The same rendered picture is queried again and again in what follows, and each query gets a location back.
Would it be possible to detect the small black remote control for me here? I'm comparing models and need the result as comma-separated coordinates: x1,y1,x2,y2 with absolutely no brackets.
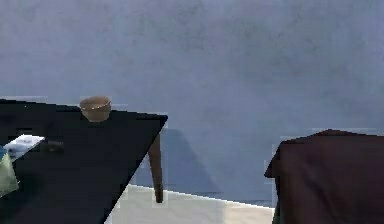
42,139,65,154

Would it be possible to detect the dark maroon armchair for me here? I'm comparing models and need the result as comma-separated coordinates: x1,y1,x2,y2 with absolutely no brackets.
264,129,384,224

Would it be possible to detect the brown bowl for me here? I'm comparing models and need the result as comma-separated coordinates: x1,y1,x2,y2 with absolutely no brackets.
79,95,112,123

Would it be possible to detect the black table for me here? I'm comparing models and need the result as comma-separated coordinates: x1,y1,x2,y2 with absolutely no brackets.
0,98,169,224

